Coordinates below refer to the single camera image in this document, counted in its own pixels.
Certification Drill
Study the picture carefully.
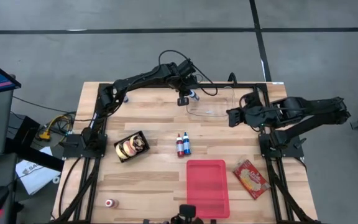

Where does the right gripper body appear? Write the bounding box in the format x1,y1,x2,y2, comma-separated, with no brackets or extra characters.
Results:
237,102,263,128

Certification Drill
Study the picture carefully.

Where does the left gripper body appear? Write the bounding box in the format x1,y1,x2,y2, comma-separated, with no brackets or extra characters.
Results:
171,70,198,94

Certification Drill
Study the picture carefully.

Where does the blue ink bottle tall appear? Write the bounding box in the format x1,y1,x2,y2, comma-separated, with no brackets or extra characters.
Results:
182,131,192,156

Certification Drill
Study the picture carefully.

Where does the chocolate donut with sprinkles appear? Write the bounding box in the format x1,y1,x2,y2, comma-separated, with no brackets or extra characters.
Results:
129,134,146,152

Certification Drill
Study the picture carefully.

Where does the pink frosted donut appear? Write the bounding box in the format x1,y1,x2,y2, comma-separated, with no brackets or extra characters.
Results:
122,139,136,157

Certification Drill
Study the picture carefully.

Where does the clear plastic tray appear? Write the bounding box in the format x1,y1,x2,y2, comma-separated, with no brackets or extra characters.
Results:
185,85,237,118

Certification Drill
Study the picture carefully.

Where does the red snack packet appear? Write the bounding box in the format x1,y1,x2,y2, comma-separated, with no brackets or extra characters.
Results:
232,159,272,200

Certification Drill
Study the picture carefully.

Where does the small black tray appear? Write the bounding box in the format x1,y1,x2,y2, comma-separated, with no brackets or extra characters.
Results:
113,130,151,164

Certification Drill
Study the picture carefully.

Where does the red plastic tray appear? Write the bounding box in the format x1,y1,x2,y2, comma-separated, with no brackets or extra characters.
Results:
186,159,231,220

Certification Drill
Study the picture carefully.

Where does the black boxy device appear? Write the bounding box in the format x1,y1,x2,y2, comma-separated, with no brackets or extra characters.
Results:
169,203,205,224

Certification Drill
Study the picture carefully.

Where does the black metal beam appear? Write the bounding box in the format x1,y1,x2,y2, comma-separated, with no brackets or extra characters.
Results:
4,138,65,172

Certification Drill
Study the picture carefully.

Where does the black box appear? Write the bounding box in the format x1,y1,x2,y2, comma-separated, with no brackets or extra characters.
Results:
11,114,40,142

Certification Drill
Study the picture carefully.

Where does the white printed paper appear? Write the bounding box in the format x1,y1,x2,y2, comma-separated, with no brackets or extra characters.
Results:
15,146,62,196

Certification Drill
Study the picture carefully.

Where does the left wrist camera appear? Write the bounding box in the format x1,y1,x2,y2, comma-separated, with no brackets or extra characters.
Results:
177,58,196,75

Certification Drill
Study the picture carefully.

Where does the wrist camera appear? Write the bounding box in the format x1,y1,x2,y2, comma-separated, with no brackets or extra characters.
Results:
244,91,263,108
177,58,196,75

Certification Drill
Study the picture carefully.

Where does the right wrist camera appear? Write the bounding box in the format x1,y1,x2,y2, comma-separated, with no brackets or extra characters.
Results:
244,91,263,108

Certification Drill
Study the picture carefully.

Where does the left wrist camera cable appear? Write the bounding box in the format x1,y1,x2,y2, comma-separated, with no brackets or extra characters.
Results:
158,49,219,96

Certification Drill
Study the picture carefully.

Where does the black aluminium table frame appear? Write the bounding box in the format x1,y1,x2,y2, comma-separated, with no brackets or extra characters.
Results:
51,82,319,224

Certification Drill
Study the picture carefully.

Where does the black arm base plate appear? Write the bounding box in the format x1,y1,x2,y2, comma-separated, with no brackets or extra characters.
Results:
258,133,305,159
62,133,108,160

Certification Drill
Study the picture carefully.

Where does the black cable bundle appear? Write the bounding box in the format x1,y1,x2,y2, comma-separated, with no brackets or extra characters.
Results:
53,157,102,224
265,157,319,224

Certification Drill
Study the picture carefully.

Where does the thin black floor cable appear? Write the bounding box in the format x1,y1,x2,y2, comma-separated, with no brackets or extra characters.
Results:
12,94,78,111

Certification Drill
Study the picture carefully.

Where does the yellow cable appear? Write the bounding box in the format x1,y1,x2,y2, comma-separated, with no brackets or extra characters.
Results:
37,114,74,141

